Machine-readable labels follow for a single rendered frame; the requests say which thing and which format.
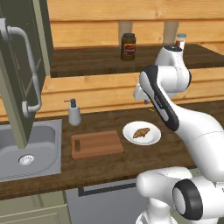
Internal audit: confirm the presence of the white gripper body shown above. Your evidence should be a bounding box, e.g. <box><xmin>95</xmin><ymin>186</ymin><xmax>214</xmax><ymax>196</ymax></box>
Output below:
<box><xmin>133</xmin><ymin>83</ymin><xmax>151</xmax><ymax>102</ymax></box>

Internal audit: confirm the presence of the brown croissant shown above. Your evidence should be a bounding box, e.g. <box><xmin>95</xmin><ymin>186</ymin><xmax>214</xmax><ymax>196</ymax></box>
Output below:
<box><xmin>132</xmin><ymin>127</ymin><xmax>151</xmax><ymax>140</ymax></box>

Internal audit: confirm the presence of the dark jam jar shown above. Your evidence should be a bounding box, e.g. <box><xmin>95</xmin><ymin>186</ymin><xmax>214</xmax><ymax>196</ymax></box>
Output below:
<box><xmin>120</xmin><ymin>32</ymin><xmax>137</xmax><ymax>62</ymax></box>

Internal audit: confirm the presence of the wooden cutting board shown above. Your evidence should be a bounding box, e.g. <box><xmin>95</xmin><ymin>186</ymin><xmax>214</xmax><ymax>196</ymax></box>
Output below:
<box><xmin>70</xmin><ymin>129</ymin><xmax>125</xmax><ymax>161</ymax></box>

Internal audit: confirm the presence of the dark green cabinet door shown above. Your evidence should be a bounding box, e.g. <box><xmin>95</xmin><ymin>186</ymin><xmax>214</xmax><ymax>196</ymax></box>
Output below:
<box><xmin>0</xmin><ymin>0</ymin><xmax>54</xmax><ymax>150</ymax></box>

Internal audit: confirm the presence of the white plate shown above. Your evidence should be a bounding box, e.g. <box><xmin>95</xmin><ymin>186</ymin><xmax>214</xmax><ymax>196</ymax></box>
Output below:
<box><xmin>122</xmin><ymin>120</ymin><xmax>162</xmax><ymax>146</ymax></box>

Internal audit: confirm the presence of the white bottle with blue cap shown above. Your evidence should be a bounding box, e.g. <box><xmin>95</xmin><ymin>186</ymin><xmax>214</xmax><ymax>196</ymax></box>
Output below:
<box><xmin>174</xmin><ymin>32</ymin><xmax>188</xmax><ymax>51</ymax></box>

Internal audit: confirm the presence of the grey soap dispenser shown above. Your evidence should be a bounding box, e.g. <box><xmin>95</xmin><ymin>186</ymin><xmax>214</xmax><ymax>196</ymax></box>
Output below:
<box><xmin>64</xmin><ymin>98</ymin><xmax>82</xmax><ymax>127</ymax></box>

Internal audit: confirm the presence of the grey steel sink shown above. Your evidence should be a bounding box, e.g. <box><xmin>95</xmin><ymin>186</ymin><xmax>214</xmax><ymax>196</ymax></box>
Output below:
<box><xmin>0</xmin><ymin>118</ymin><xmax>63</xmax><ymax>184</ymax></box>

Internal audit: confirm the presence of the grey dishwasher front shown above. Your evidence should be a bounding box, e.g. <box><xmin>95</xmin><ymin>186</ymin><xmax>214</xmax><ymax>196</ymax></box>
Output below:
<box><xmin>65</xmin><ymin>178</ymin><xmax>151</xmax><ymax>224</ymax></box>

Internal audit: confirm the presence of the pale green cupboard door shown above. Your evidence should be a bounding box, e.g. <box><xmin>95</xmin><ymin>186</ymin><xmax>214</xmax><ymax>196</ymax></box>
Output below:
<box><xmin>0</xmin><ymin>190</ymin><xmax>73</xmax><ymax>224</ymax></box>

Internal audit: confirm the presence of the dark dishwasher handle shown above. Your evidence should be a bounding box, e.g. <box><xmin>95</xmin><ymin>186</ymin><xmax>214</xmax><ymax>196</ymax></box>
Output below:
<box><xmin>77</xmin><ymin>182</ymin><xmax>138</xmax><ymax>198</ymax></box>

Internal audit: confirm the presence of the grey cabinet door handle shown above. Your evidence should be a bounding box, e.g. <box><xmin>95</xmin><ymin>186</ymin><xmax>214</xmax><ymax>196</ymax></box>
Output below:
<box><xmin>0</xmin><ymin>18</ymin><xmax>44</xmax><ymax>118</ymax></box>

